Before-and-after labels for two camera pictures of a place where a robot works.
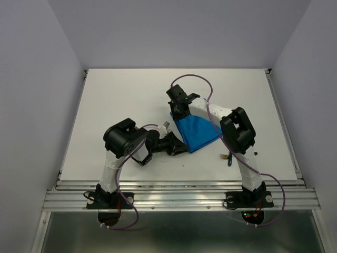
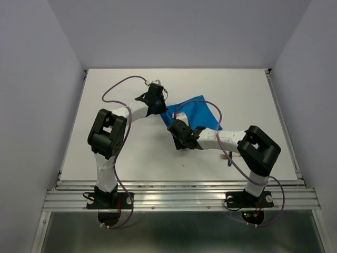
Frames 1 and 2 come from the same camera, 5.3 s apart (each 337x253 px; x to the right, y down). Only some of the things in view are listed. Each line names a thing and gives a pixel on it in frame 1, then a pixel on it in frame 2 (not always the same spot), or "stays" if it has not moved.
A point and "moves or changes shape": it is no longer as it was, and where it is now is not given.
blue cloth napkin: x=197 y=132 moves or changes shape
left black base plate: x=109 y=201 stays
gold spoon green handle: x=230 y=158 stays
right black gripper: x=176 y=116 → x=178 y=144
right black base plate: x=248 y=199 stays
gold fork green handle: x=225 y=156 stays
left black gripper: x=175 y=146 → x=163 y=109
